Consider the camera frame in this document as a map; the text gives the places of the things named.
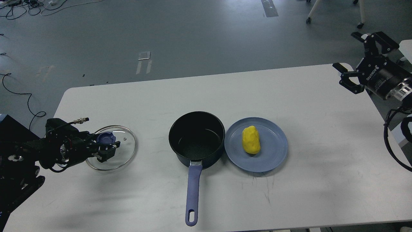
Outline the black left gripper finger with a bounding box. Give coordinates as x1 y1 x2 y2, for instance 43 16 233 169
80 132 104 145
96 141 121 163

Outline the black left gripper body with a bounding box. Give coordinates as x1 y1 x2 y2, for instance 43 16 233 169
45 118 98 169

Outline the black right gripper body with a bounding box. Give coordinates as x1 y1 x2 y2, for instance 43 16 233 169
356 55 412 101

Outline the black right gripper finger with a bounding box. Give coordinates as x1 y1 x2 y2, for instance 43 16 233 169
332 62 365 94
351 31 400 58

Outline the glass lid blue knob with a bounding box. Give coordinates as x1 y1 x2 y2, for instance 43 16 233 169
85 125 137 171

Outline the yellow potato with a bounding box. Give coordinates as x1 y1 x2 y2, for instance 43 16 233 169
242 125 261 155

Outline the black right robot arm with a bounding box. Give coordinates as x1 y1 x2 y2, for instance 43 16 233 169
332 31 412 171

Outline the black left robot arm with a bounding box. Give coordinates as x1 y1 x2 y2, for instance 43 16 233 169
0 118 121 231

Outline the white table edge right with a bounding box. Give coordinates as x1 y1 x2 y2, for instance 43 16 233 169
396 39 412 65

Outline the dark box at left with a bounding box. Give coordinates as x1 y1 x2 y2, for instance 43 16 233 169
0 114 39 155

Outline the white chair base with casters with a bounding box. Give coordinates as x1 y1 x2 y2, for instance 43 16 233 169
305 0 365 29

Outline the blue round plate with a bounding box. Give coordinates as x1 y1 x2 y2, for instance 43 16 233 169
225 117 288 173

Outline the black floor cable left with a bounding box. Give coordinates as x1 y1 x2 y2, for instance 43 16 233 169
0 73 47 132

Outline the blue saucepan with handle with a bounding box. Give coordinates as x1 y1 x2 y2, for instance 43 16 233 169
169 111 225 227

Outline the tangled cables top left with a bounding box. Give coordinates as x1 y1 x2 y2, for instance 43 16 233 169
0 0 105 21

